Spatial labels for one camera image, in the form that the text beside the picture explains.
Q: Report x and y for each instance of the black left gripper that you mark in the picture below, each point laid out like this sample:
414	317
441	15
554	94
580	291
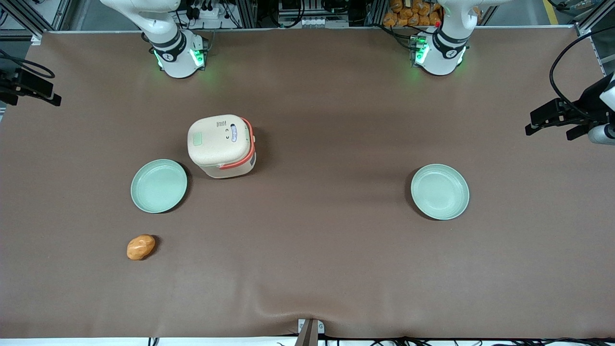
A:
587	102

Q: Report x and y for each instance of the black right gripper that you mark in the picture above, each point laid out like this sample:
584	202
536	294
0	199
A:
10	87

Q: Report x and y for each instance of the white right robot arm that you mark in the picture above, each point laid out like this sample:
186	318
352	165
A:
173	43

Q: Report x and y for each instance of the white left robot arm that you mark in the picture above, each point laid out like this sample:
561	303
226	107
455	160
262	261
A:
444	48

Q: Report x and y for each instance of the pale green round plate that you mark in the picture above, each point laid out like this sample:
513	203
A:
159	186
440	191

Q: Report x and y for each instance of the white power strip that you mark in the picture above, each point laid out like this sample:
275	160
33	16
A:
206	12

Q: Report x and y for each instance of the orange-brown bread roll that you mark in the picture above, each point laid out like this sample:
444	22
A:
141	247

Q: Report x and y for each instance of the bag of orange bread rolls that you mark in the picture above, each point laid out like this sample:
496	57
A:
411	14

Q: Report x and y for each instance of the brown table mat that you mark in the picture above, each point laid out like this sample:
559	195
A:
317	250

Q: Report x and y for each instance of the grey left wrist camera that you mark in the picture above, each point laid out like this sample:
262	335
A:
603	134

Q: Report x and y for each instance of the metal table edge bracket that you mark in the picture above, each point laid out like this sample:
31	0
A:
310	331

